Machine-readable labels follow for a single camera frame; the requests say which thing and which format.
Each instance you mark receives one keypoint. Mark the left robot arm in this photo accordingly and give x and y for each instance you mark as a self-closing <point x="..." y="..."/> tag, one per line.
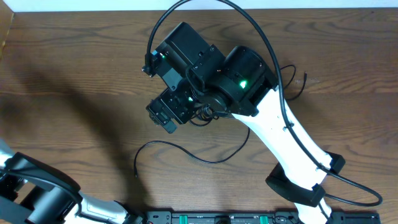
<point x="34" y="192"/>

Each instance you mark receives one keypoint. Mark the wooden side panel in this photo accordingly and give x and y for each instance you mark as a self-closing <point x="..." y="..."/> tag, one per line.
<point x="6" y="19"/>

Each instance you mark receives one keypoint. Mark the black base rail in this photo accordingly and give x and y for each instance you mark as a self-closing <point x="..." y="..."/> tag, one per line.
<point x="289" y="217"/>

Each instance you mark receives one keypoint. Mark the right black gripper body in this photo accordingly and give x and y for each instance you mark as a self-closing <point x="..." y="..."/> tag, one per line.
<point x="181" y="102"/>

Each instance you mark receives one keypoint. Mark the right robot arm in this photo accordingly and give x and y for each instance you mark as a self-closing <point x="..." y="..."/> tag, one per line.
<point x="240" y="84"/>

